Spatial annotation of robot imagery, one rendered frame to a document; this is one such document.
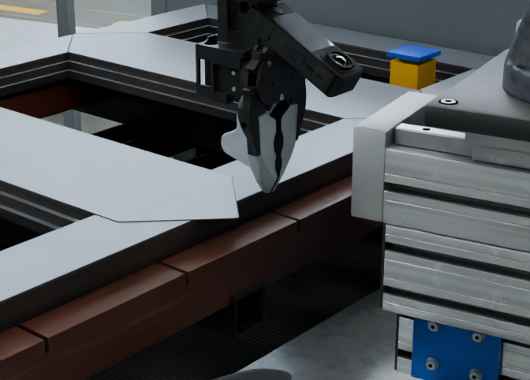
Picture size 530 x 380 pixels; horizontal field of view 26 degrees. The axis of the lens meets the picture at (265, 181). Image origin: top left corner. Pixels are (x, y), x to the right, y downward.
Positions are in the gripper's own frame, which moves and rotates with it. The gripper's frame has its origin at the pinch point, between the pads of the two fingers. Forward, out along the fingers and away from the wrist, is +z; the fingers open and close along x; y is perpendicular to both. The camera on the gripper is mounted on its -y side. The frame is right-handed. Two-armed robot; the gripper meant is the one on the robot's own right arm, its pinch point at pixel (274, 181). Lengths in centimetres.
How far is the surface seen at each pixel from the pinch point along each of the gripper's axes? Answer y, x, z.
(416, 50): 22, -62, 2
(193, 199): 12.6, -1.7, 5.5
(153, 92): 52, -36, 8
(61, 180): 28.4, 3.4, 5.5
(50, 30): 294, -223, 68
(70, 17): 236, -183, 47
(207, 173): 17.0, -8.8, 5.5
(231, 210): 7.2, -1.7, 5.5
